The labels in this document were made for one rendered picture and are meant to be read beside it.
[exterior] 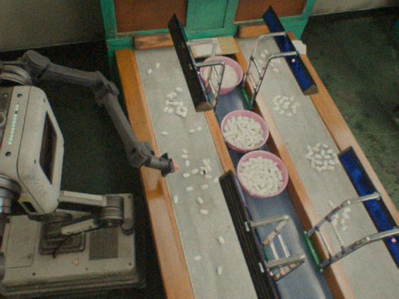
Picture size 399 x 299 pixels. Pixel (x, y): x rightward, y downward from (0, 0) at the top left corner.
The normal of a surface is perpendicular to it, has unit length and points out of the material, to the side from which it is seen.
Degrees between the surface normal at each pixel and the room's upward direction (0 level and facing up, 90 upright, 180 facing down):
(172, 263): 0
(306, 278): 0
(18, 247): 0
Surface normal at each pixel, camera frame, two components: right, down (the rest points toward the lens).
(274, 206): 0.10, -0.53
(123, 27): 0.26, 0.83
